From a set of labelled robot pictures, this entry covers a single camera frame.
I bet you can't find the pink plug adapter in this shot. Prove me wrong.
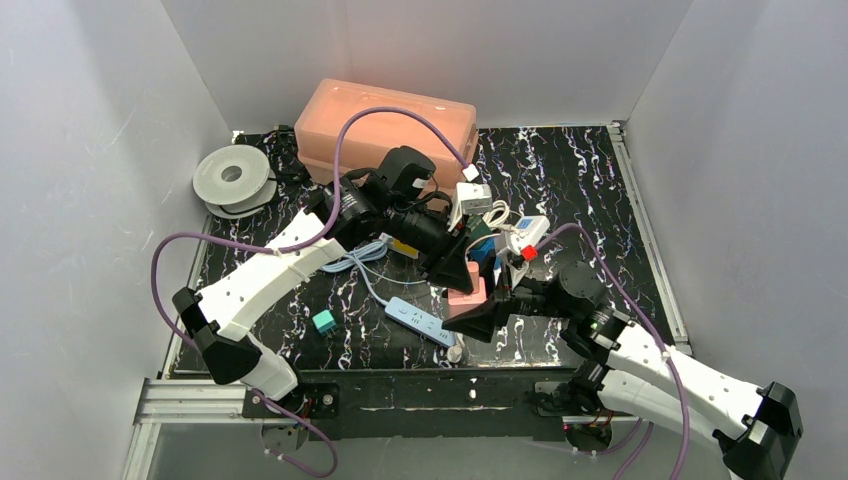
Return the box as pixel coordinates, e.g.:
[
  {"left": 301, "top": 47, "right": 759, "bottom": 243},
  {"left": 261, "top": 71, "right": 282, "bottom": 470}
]
[{"left": 447, "top": 260, "right": 492, "bottom": 318}]

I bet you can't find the dark green cube charger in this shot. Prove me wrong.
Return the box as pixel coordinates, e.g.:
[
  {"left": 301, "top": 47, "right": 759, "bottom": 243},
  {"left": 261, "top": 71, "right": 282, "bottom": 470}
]
[{"left": 465, "top": 215, "right": 492, "bottom": 241}]

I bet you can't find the light blue power strip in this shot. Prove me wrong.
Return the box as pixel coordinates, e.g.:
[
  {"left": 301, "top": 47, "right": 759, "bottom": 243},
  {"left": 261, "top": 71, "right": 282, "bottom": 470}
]
[{"left": 384, "top": 297, "right": 457, "bottom": 348}]

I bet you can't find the white long power strip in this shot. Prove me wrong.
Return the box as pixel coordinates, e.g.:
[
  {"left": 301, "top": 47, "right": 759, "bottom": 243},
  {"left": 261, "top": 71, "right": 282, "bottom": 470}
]
[{"left": 494, "top": 215, "right": 550, "bottom": 287}]

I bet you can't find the teal plug adapter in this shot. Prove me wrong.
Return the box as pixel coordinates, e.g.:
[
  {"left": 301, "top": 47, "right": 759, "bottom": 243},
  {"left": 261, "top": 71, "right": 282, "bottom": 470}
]
[{"left": 312, "top": 310, "right": 338, "bottom": 336}]

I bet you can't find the pink translucent plastic storage box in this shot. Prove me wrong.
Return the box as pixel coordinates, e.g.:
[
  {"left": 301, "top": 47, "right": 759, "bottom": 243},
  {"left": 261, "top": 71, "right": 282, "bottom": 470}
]
[{"left": 294, "top": 79, "right": 478, "bottom": 192}]

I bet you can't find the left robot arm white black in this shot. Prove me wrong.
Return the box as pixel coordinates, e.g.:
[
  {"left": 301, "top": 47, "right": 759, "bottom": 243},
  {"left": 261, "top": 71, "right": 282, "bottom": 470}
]
[{"left": 172, "top": 146, "right": 475, "bottom": 401}]

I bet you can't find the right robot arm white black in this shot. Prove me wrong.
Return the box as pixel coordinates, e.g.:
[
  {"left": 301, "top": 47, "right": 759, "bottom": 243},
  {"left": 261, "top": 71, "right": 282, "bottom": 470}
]
[{"left": 443, "top": 261, "right": 803, "bottom": 479}]

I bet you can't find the yellow cube socket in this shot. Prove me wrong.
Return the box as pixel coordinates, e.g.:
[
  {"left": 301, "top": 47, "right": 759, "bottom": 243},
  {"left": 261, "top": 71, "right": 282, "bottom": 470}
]
[{"left": 391, "top": 239, "right": 419, "bottom": 259}]

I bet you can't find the blue plug adapter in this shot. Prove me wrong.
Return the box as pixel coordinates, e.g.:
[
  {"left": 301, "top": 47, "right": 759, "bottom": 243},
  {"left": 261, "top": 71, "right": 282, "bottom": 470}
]
[{"left": 469, "top": 238, "right": 501, "bottom": 270}]

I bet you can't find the grey filament spool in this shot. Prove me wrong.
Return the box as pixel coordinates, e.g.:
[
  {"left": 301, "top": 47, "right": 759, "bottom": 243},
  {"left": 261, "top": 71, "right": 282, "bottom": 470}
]
[{"left": 192, "top": 145, "right": 278, "bottom": 220}]

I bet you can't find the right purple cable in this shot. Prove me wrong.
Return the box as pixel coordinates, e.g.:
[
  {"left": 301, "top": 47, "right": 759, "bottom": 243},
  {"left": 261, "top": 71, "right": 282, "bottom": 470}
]
[{"left": 529, "top": 222, "right": 694, "bottom": 480}]

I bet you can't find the purple cable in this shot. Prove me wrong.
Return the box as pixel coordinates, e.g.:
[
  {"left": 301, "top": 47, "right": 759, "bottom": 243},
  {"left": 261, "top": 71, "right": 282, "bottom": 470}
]
[
  {"left": 149, "top": 105, "right": 480, "bottom": 478},
  {"left": 529, "top": 222, "right": 694, "bottom": 480}
]

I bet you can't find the coiled light blue cable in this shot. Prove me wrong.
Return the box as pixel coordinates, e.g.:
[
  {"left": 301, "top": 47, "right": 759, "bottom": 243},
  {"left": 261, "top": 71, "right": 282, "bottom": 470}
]
[{"left": 320, "top": 239, "right": 399, "bottom": 306}]

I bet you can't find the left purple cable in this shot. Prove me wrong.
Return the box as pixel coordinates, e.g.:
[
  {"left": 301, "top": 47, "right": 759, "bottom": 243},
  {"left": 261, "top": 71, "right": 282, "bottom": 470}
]
[{"left": 149, "top": 105, "right": 480, "bottom": 478}]

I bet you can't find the coiled white power cord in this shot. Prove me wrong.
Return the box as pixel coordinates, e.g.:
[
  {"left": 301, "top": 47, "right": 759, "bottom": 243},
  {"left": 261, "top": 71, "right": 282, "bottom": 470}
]
[{"left": 482, "top": 199, "right": 513, "bottom": 230}]

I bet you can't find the aluminium frame rail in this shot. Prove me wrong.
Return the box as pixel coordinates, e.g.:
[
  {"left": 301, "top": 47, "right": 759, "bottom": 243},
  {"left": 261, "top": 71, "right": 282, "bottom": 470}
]
[{"left": 134, "top": 379, "right": 250, "bottom": 425}]

